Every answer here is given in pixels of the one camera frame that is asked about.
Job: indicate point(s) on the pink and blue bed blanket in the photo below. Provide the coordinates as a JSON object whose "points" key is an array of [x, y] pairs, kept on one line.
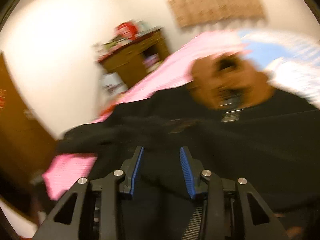
{"points": [[291, 63]]}

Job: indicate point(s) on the beige window curtain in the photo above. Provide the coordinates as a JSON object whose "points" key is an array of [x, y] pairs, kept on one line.
{"points": [[189, 13]]}

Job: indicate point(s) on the red gift bag on desk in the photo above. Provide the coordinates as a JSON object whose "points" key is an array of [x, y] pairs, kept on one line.
{"points": [[127, 30]]}

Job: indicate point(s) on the white printed paper bag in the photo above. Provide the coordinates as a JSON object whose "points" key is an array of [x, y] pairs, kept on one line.
{"points": [[112, 84]]}

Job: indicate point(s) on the brown wooden door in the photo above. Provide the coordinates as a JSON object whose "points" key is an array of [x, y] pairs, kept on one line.
{"points": [[27, 149]]}

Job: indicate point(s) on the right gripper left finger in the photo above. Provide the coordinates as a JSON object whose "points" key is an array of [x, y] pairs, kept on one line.
{"points": [[131, 168]]}

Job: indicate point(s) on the person's left hand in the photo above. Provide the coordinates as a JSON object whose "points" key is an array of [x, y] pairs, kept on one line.
{"points": [[215, 80]]}

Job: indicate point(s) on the black Asics shirt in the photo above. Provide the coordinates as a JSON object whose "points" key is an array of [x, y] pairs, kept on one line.
{"points": [[274, 145]]}

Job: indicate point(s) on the wooden desk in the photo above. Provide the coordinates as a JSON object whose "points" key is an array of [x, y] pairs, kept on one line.
{"points": [[128, 60]]}

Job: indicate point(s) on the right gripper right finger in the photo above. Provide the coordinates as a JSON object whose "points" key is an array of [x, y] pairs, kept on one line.
{"points": [[191, 169]]}

